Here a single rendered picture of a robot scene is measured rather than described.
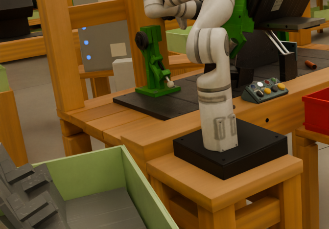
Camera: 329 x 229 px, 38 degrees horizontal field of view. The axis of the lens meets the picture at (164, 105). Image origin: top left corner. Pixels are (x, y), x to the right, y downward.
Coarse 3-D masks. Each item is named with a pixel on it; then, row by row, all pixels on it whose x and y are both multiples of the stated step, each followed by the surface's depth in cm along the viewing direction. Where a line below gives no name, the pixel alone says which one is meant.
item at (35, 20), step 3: (33, 12) 827; (36, 12) 829; (33, 15) 828; (36, 15) 831; (30, 18) 827; (33, 18) 829; (36, 18) 832; (39, 18) 830; (30, 21) 822; (33, 21) 821; (36, 21) 824; (39, 21) 826; (30, 24) 820; (33, 24) 823; (30, 30) 871; (33, 30) 873; (36, 30) 875; (39, 30) 877
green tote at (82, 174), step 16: (48, 160) 121; (64, 160) 121; (80, 160) 122; (96, 160) 124; (112, 160) 125; (128, 160) 116; (64, 176) 122; (80, 176) 123; (96, 176) 125; (112, 176) 126; (128, 176) 121; (144, 176) 106; (64, 192) 123; (80, 192) 125; (96, 192) 126; (128, 192) 127; (144, 192) 103; (144, 208) 107; (160, 208) 91; (144, 224) 111; (160, 224) 93
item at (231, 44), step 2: (230, 38) 184; (232, 38) 184; (234, 38) 185; (230, 40) 183; (232, 40) 183; (234, 40) 184; (236, 40) 185; (230, 42) 183; (232, 42) 182; (234, 42) 183; (236, 42) 184; (230, 44) 184; (232, 44) 183; (234, 44) 183; (236, 44) 183; (230, 46) 184; (232, 46) 184; (234, 46) 184; (230, 48) 184; (232, 48) 185; (230, 50) 185; (232, 50) 186; (230, 52) 186
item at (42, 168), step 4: (44, 164) 118; (36, 168) 118; (40, 168) 118; (44, 168) 118; (36, 172) 118; (40, 172) 118; (44, 172) 118; (48, 172) 118; (32, 176) 118; (48, 176) 117; (52, 180) 118
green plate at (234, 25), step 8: (240, 0) 184; (240, 8) 184; (232, 16) 188; (240, 16) 184; (248, 16) 187; (224, 24) 192; (232, 24) 188; (240, 24) 184; (248, 24) 187; (232, 32) 188; (240, 32) 184
